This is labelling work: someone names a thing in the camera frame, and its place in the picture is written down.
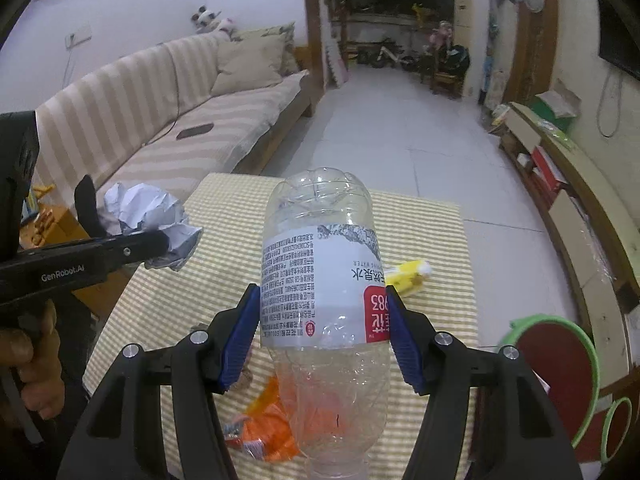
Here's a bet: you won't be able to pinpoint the green box with cardboard flaps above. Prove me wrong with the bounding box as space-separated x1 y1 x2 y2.
529 79 582 122

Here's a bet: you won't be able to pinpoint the white paper ball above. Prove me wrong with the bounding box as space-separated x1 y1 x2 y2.
102 182 204 272

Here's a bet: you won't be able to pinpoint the yellow snack wrapper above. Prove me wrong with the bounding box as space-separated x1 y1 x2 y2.
384 259 434 297

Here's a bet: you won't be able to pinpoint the wall-mounted black television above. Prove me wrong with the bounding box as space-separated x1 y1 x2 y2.
597 0 640 82

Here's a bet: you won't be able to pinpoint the television cables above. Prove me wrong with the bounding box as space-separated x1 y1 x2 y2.
597 71 624 139

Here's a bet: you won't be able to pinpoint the red stool with green rim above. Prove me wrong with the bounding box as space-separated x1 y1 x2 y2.
509 313 634 464

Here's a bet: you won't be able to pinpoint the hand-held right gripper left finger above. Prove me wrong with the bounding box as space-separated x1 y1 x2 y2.
55 284 262 480

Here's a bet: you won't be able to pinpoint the white balance bike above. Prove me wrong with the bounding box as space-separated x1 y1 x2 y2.
370 37 417 72

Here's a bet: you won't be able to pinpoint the striped beige sofa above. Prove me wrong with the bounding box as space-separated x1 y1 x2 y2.
34 30 314 213

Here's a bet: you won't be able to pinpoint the pink doll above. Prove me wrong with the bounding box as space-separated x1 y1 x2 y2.
429 20 457 52

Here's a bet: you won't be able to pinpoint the red flat box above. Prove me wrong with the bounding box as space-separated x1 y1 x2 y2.
529 146 569 194

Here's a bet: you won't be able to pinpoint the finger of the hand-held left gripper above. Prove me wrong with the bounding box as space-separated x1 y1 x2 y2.
104 230 172 274

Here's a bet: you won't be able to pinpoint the orange snack wrapper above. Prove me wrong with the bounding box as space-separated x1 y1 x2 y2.
224 375 302 464

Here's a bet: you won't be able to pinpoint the clear plastic bottle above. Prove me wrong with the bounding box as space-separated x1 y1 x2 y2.
260 166 394 480

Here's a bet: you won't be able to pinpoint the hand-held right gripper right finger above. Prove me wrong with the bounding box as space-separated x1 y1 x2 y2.
384 285 583 480

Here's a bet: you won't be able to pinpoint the black curved plastic object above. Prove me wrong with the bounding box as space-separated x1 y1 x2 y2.
74 175 109 240

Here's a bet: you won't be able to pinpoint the long wooden television cabinet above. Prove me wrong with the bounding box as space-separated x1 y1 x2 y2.
499 102 640 397

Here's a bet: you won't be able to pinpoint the white spotted plush toy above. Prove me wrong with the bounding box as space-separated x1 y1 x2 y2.
190 6 237 41

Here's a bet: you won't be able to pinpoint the person's left hand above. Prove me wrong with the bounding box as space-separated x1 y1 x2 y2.
0 300 67 429

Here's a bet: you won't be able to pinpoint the floral beige pillow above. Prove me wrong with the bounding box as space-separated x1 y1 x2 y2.
234 22 301 77

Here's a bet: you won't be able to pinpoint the thin black cable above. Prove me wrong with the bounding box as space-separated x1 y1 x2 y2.
145 47 183 147

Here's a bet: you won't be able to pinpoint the plain beige pillow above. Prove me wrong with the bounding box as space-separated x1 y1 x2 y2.
210 37 289 97

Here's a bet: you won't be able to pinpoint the wooden chair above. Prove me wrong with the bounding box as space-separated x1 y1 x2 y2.
419 45 471 99

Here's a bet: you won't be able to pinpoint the flat black case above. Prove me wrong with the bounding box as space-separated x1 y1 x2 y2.
175 122 215 141

